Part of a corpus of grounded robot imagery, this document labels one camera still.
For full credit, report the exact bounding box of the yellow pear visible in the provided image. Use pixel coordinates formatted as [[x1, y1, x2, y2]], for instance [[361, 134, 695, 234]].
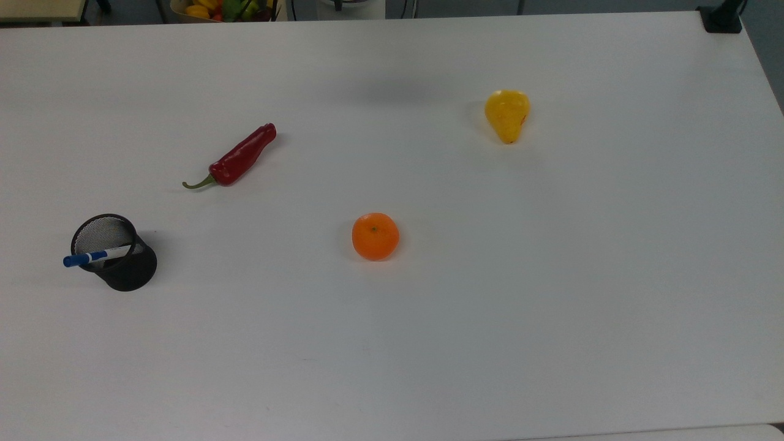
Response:
[[484, 89, 531, 145]]

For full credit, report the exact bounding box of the orange mandarin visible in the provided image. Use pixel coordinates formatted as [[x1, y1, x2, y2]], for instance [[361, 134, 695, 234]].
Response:
[[352, 213, 401, 262]]

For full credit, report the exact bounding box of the basket of toy fruits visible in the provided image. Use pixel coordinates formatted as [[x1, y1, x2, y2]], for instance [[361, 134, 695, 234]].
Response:
[[170, 0, 279, 23]]

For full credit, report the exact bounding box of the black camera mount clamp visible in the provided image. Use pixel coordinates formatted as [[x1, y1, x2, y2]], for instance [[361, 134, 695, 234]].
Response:
[[696, 0, 749, 34]]

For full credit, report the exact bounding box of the black mesh pen cup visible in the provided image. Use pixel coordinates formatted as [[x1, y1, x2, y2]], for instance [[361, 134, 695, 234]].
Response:
[[70, 214, 158, 292]]

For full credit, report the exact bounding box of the blue capped white marker pen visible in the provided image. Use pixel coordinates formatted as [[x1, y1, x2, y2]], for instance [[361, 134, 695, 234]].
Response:
[[63, 245, 134, 268]]

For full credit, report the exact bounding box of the beige side table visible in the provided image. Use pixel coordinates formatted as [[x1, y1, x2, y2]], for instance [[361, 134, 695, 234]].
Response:
[[0, 0, 89, 25]]

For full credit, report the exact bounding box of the red chili pepper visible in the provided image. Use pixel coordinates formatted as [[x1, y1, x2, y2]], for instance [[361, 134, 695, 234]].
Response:
[[182, 123, 277, 190]]

